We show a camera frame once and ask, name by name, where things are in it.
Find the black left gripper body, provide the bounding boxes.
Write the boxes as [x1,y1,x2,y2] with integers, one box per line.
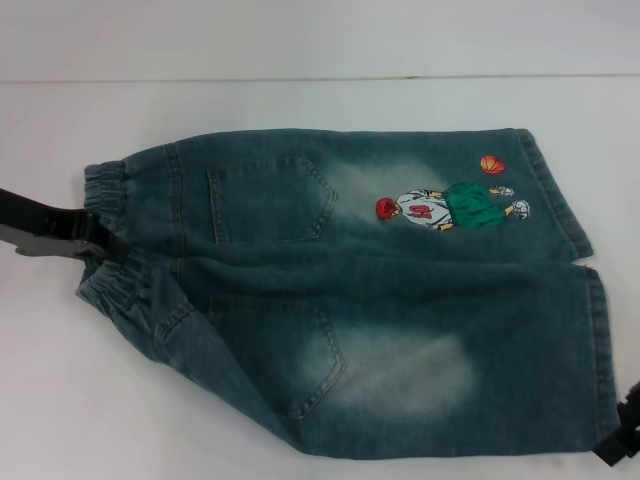
[0,187,50,234]

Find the blue denim shorts with embroidery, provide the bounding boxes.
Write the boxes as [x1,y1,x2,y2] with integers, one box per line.
[74,128,621,480]

